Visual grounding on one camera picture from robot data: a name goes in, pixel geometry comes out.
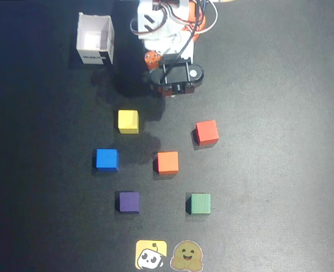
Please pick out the yellow cube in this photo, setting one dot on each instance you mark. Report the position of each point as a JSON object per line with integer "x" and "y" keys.
{"x": 128, "y": 121}

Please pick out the green cube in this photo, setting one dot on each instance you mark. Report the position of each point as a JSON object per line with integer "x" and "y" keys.
{"x": 200, "y": 203}

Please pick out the white orange robot arm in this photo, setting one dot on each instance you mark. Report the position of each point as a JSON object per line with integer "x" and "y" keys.
{"x": 155, "y": 25}

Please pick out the hugging face emoji sticker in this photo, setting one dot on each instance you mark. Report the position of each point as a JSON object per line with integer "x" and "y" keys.
{"x": 187, "y": 255}

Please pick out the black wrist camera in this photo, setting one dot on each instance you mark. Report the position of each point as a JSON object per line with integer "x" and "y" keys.
{"x": 178, "y": 88}

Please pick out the blue cube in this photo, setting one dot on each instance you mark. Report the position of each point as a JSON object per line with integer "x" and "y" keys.
{"x": 107, "y": 159}

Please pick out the purple cube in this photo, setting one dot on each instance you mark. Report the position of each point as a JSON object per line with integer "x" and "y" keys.
{"x": 129, "y": 202}

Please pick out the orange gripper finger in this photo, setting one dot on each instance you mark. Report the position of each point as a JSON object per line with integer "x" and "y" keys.
{"x": 153, "y": 59}

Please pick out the orange cube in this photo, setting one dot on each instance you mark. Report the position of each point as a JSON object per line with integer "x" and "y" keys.
{"x": 167, "y": 162}

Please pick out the black felt mat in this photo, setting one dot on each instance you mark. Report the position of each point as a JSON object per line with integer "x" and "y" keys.
{"x": 269, "y": 170}

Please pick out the yellow robot face sticker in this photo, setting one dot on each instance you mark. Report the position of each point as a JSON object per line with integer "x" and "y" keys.
{"x": 150, "y": 254}

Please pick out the white open cardboard box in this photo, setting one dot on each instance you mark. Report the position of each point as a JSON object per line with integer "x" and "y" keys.
{"x": 94, "y": 38}

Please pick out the red cube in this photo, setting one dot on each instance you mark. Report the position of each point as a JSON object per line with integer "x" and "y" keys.
{"x": 207, "y": 132}

